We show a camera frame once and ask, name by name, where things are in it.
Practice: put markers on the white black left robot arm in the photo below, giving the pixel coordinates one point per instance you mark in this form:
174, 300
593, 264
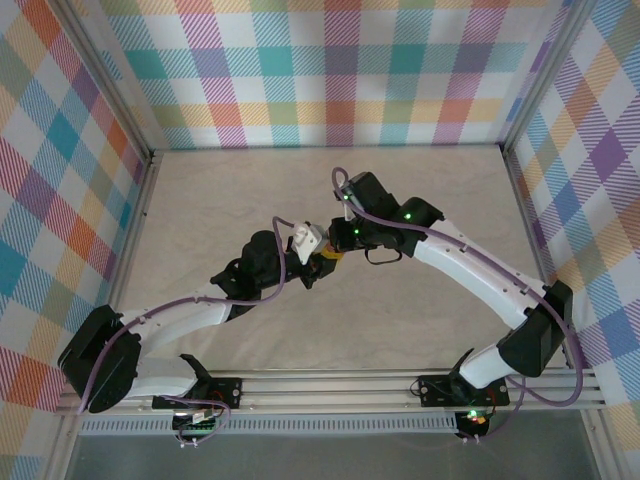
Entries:
165, 320

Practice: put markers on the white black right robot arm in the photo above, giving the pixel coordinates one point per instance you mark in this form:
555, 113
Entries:
530, 340

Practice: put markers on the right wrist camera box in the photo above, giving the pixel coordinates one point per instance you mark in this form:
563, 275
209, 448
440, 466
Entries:
347, 214

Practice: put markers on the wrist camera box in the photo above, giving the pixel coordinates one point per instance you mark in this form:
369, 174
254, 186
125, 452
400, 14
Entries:
347, 214
307, 240

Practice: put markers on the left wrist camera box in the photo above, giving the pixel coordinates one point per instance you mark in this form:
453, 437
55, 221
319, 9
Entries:
307, 240

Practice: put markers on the aluminium mounting rail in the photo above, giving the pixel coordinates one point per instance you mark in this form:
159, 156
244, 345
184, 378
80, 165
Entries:
325, 390

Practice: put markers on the aluminium floor side rail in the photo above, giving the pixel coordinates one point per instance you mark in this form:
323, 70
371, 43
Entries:
538, 250
127, 250

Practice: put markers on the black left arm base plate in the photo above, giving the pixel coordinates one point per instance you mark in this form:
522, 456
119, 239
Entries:
227, 392

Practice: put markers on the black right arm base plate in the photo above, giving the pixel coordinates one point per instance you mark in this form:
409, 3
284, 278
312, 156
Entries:
435, 390

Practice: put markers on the aluminium frame post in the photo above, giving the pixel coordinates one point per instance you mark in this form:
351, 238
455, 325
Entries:
62, 450
542, 75
111, 80
597, 445

